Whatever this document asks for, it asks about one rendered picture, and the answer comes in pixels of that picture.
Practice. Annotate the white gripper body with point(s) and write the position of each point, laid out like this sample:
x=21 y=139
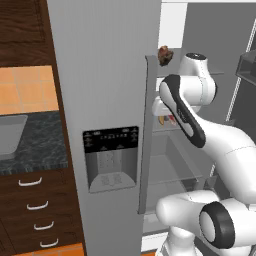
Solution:
x=161 y=108

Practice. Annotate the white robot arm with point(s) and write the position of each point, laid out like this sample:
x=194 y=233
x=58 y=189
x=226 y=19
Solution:
x=230 y=146

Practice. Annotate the orange sweet potato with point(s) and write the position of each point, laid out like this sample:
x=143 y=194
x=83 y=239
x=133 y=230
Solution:
x=161 y=120

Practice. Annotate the red steak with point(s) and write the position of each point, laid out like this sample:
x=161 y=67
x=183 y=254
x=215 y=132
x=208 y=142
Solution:
x=172 y=120

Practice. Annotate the brown steak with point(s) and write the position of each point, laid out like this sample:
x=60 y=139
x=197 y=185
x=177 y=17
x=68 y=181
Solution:
x=164 y=55

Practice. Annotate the clear tupperware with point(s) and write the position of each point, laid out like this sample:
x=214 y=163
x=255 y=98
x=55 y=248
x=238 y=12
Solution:
x=10 y=136

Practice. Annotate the grey fridge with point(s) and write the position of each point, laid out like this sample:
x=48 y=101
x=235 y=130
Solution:
x=173 y=160

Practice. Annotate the grey fridge door with dispenser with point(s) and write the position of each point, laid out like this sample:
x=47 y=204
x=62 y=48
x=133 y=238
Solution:
x=100 y=73

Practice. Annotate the open grey fridge door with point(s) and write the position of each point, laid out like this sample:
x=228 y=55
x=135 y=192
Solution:
x=246 y=66

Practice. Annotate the dark wood drawer front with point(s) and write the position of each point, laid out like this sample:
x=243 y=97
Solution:
x=20 y=226
x=53 y=181
x=13 y=205
x=23 y=243

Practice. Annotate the dark wood upper cupboard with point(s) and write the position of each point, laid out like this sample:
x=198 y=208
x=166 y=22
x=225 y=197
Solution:
x=23 y=30

